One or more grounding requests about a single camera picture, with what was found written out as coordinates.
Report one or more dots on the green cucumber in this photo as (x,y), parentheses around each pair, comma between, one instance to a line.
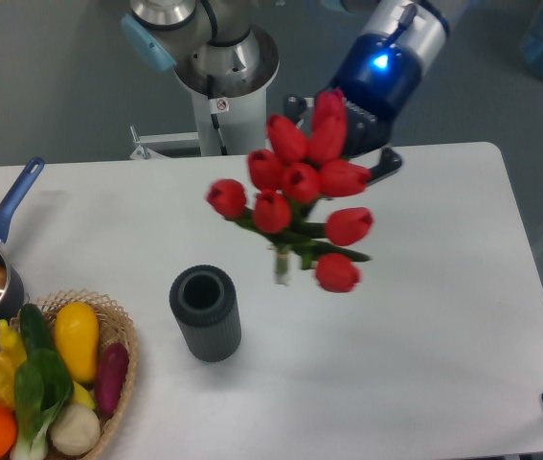
(34,330)

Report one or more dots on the red tulip bouquet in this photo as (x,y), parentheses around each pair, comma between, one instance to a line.
(291,177)

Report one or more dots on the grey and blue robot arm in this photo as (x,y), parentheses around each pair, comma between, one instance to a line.
(163,33)

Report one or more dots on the yellow squash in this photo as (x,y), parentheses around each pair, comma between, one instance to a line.
(77,334)

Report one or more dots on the purple eggplant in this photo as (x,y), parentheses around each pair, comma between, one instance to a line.
(110,377)

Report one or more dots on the woven wicker basket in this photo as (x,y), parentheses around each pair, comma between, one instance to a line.
(115,326)

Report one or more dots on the dark grey ribbed vase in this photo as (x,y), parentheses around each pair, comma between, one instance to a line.
(203,300)

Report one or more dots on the small yellow vegetable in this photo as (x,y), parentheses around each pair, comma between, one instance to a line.
(82,396)

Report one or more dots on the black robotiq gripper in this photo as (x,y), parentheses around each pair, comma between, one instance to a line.
(376,82)

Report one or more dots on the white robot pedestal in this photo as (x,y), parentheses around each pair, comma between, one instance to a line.
(229,103)

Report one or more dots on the beige garlic bulb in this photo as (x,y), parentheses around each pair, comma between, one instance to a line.
(76,430)

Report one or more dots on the green bok choy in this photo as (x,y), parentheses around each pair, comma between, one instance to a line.
(42,387)

